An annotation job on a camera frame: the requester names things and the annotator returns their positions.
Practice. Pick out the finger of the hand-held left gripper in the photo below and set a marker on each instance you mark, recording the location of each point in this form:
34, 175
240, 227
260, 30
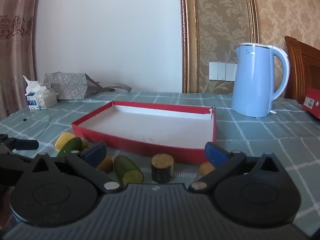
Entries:
26, 144

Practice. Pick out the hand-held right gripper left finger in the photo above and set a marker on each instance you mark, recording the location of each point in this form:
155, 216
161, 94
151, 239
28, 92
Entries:
96, 153

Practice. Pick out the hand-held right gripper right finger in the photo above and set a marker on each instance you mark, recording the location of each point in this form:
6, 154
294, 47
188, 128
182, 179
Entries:
213, 153

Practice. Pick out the yellow ribbed fruit piece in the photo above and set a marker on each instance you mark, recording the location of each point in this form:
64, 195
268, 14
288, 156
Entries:
85, 145

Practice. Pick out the green cucumber piece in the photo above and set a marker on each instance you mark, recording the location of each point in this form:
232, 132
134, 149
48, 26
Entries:
126, 168
72, 146

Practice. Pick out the dark eggplant piece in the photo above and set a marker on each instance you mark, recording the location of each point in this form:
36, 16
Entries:
162, 168

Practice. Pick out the red cardboard tray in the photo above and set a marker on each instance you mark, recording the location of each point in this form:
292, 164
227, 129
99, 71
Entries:
150, 150

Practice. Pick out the small orange-yellow fruit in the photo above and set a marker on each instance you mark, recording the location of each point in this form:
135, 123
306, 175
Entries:
106, 165
205, 169

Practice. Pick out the large yellow fruit piece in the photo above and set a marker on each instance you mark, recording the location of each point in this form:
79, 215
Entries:
62, 140

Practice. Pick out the white tissue pack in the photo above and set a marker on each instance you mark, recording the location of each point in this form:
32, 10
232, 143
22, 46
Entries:
41, 100

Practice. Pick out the grey patterned bag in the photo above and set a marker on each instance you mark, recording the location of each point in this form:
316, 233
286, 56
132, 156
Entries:
67, 85

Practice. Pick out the light blue electric kettle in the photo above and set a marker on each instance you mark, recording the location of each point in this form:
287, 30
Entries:
252, 85

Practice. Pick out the beige patterned curtain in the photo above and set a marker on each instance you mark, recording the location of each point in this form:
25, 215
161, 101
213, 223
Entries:
15, 55

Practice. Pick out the flat red box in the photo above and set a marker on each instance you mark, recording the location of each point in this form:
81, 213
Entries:
312, 102

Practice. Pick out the brown wooden headboard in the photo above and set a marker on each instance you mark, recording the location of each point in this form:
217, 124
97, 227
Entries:
303, 65

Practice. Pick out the white wall switch panel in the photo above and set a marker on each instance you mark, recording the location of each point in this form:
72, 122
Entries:
222, 71

